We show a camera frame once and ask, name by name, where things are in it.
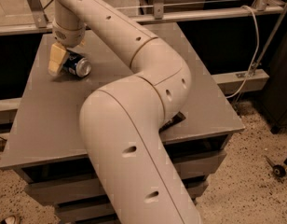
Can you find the bottom grey drawer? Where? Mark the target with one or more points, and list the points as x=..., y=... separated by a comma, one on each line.
x=97, y=220

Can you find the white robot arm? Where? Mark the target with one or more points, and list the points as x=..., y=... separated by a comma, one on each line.
x=119, y=122

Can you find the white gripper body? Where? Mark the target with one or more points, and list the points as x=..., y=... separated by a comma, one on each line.
x=67, y=34

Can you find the top grey drawer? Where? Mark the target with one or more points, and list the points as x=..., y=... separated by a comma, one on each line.
x=191, y=169

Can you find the middle grey drawer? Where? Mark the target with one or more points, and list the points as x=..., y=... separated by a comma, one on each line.
x=81, y=207

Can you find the black snack wrapper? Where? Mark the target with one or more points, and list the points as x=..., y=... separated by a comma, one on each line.
x=173, y=121

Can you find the grey drawer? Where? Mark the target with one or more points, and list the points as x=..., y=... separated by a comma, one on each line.
x=97, y=220
x=191, y=169
x=81, y=207

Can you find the blue pepsi can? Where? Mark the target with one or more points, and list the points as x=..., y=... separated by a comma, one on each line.
x=77, y=65

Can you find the black caster wheel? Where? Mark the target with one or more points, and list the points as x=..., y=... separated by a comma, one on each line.
x=278, y=170

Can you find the metal railing frame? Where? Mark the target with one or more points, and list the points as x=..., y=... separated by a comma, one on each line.
x=211, y=13

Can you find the grey drawer cabinet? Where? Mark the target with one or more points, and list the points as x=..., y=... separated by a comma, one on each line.
x=45, y=129

